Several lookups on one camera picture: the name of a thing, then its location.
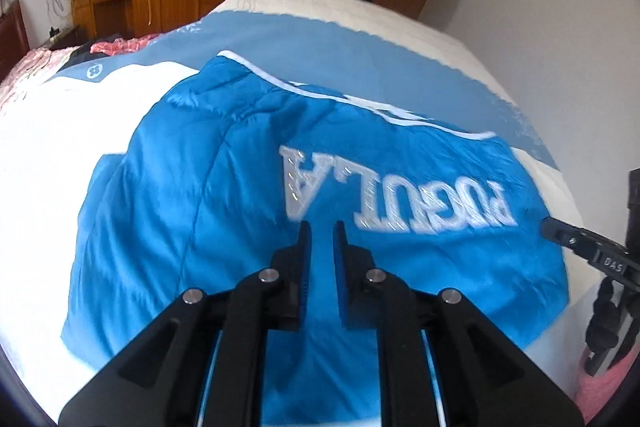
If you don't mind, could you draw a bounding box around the blue puffer jacket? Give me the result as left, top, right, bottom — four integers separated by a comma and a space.
62, 52, 570, 426

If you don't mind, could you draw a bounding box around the pink sleeved right forearm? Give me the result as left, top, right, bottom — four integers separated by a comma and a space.
575, 347, 639, 424

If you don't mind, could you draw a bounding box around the black gloved right hand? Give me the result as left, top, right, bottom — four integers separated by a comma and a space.
584, 277, 639, 376

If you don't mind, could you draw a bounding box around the white and blue bedspread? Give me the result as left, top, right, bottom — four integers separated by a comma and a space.
1, 0, 598, 417

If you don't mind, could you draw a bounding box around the dark garment on bed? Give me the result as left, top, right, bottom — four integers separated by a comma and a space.
58, 34, 122, 72

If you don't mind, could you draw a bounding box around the wooden desk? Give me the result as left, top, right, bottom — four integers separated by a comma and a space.
70, 0, 162, 39

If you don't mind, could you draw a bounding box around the pink checked quilt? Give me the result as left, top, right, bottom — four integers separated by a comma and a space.
0, 34, 160, 108

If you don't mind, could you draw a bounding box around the dark wooden headboard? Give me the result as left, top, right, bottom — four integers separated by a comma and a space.
0, 0, 29, 81

